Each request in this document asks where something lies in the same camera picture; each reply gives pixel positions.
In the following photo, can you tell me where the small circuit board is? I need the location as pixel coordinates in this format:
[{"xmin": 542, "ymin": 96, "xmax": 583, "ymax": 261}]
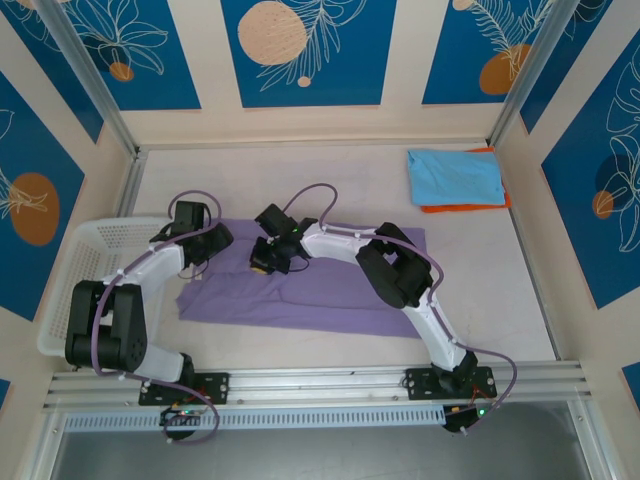
[
  {"xmin": 442, "ymin": 404, "xmax": 494, "ymax": 434},
  {"xmin": 159, "ymin": 405, "xmax": 206, "ymax": 429}
]

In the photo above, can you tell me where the white perforated plastic basket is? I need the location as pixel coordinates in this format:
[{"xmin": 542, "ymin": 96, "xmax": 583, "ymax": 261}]
[{"xmin": 37, "ymin": 215, "xmax": 177, "ymax": 359}]

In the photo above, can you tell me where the blue floral wall panel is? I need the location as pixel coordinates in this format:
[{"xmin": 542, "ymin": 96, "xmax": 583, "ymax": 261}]
[
  {"xmin": 47, "ymin": 0, "xmax": 202, "ymax": 112},
  {"xmin": 519, "ymin": 0, "xmax": 640, "ymax": 135},
  {"xmin": 541, "ymin": 47, "xmax": 640, "ymax": 311},
  {"xmin": 0, "ymin": 69, "xmax": 86, "ymax": 321},
  {"xmin": 221, "ymin": 0, "xmax": 399, "ymax": 109},
  {"xmin": 421, "ymin": 0, "xmax": 556, "ymax": 106},
  {"xmin": 0, "ymin": 9, "xmax": 105, "ymax": 146}
]

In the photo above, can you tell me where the aluminium table edge rail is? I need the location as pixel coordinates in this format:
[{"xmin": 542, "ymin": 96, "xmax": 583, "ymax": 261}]
[{"xmin": 115, "ymin": 149, "xmax": 149, "ymax": 219}]

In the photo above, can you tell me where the white slotted cable duct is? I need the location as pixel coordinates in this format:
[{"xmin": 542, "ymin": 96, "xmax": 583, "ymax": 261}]
[{"xmin": 62, "ymin": 405, "xmax": 451, "ymax": 432}]

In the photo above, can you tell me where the light blue folded t-shirt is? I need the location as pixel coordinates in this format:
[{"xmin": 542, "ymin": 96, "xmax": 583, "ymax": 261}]
[{"xmin": 405, "ymin": 148, "xmax": 506, "ymax": 207}]

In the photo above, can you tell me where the purple t-shirt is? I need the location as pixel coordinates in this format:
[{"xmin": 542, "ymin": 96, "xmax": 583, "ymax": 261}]
[{"xmin": 174, "ymin": 217, "xmax": 429, "ymax": 340}]

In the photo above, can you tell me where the orange folded t-shirt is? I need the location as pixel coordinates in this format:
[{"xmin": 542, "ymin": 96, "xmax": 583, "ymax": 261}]
[{"xmin": 418, "ymin": 145, "xmax": 512, "ymax": 215}]

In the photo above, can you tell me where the aluminium frame post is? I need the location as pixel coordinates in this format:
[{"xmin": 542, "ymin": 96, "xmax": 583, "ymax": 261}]
[
  {"xmin": 487, "ymin": 0, "xmax": 584, "ymax": 149},
  {"xmin": 34, "ymin": 0, "xmax": 146, "ymax": 161}
]

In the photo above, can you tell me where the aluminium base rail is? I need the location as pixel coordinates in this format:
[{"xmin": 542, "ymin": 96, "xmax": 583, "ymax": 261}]
[{"xmin": 42, "ymin": 362, "xmax": 594, "ymax": 411}]

